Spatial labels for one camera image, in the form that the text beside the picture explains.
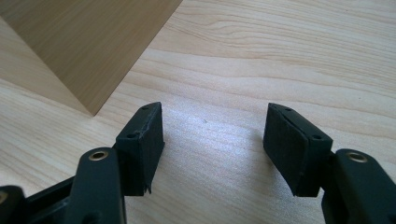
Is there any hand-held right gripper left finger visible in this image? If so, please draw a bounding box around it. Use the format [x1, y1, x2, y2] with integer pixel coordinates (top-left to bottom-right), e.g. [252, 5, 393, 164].
[113, 101, 166, 198]

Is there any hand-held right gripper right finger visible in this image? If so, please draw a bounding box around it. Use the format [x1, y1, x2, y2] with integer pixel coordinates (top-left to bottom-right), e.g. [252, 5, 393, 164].
[262, 102, 334, 198]

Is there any wooden tea box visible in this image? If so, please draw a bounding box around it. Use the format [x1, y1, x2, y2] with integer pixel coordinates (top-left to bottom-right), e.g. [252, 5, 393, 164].
[0, 0, 184, 118]

